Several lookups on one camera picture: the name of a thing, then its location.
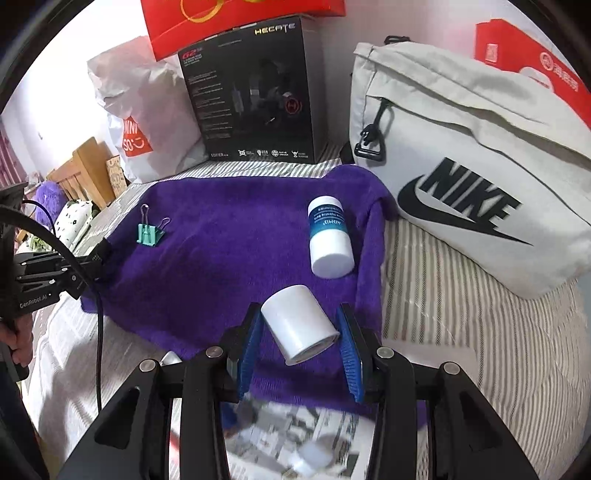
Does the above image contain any small white cylindrical bottle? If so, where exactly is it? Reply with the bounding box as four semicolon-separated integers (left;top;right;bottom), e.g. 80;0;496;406
260;285;339;366

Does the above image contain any white bottle with blue label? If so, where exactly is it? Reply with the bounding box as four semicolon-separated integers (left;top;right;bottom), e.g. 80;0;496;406
308;196;355;279

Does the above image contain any teal binder clip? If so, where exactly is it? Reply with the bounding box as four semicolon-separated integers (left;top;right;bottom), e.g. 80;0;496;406
136;204;171;247

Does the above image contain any person's left hand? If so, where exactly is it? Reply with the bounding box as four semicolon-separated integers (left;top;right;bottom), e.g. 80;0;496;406
0;314;33;367

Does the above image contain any white black-dotted pillow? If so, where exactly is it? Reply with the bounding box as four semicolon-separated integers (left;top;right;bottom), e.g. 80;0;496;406
54;200;95;251

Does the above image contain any purple plush toy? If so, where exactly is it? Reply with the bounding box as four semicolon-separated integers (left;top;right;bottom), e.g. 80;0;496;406
34;180;68;229

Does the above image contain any newspaper sheet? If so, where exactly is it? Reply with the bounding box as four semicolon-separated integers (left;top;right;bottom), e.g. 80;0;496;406
223;397;375;479

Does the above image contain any purple fleece towel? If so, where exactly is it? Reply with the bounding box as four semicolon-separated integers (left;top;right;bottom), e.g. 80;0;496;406
80;164;431;425

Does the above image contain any wooden bedside furniture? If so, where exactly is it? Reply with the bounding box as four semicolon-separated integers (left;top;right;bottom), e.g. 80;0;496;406
46;137;115;210

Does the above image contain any patterned brown book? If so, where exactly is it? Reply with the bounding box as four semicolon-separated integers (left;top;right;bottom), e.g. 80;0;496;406
106;156;128;197

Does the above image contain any white Miniso plastic bag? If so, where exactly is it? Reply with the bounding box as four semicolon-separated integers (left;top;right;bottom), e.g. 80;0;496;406
87;37;208;183

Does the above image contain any grey Nike waist bag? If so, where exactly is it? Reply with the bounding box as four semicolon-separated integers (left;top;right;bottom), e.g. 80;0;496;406
349;42;590;298

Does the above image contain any black Hecate headset box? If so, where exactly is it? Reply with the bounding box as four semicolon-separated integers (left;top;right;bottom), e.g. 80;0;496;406
178;15;328;164

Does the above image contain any red cherries gift bag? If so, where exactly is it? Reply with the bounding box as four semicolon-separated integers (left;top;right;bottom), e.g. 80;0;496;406
141;0;346;60

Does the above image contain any red paper shopping bag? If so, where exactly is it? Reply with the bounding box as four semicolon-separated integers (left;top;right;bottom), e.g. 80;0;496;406
475;19;590;126

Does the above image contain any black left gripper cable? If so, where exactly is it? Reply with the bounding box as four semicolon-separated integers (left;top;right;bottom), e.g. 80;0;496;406
0;199;105;414

